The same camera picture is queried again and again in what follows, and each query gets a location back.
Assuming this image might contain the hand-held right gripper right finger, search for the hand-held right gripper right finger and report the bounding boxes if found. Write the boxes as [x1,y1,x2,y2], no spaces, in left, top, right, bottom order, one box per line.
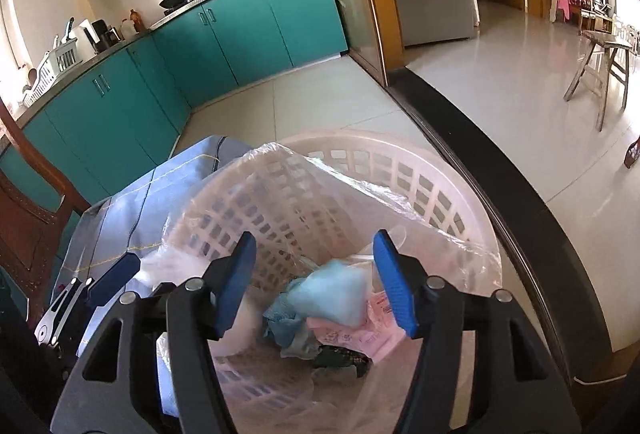
[372,229,583,434]

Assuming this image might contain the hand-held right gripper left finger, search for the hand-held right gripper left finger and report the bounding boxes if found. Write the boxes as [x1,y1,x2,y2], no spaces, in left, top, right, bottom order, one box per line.
[50,231,258,434]

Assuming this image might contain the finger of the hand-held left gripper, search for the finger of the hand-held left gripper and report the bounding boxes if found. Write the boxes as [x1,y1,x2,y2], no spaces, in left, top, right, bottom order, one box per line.
[87,251,142,311]

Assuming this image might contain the pink wrapper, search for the pink wrapper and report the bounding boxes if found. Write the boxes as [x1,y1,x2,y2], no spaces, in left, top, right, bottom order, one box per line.
[307,291,409,363]

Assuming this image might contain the light blue packet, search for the light blue packet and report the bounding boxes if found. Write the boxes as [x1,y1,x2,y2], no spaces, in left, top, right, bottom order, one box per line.
[287,259,377,328]

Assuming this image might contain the pink plastic basket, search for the pink plastic basket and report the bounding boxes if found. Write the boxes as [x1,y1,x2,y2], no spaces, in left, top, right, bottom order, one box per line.
[167,129,503,434]

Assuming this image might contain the dark green wrapper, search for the dark green wrapper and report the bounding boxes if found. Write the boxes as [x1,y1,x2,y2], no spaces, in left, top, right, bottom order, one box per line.
[315,346,374,381]

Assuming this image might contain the dark wooden chair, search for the dark wooden chair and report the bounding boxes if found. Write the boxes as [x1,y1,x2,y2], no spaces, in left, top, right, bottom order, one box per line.
[0,104,92,311]

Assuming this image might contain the white dish rack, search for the white dish rack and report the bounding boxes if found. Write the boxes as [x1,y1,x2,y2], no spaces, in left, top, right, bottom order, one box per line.
[22,40,81,108]

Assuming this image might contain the black countertop appliance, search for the black countertop appliance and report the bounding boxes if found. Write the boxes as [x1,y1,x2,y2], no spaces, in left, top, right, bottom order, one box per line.
[91,19,114,53]

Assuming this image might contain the teal lower kitchen cabinets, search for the teal lower kitchen cabinets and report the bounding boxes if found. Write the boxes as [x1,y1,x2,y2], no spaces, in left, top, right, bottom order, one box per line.
[0,0,350,260]

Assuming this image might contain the wooden bench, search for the wooden bench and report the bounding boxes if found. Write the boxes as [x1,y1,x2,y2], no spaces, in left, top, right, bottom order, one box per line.
[564,30,634,133]

